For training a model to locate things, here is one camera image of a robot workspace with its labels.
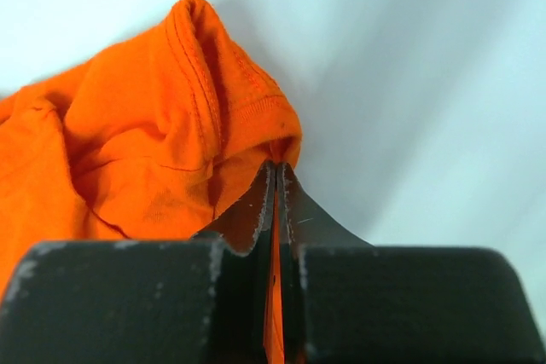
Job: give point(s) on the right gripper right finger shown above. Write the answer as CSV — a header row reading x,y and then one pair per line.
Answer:
x,y
347,301

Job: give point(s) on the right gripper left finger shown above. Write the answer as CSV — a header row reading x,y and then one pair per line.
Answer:
x,y
201,300

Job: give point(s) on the orange t shirt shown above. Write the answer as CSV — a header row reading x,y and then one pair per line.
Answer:
x,y
154,138

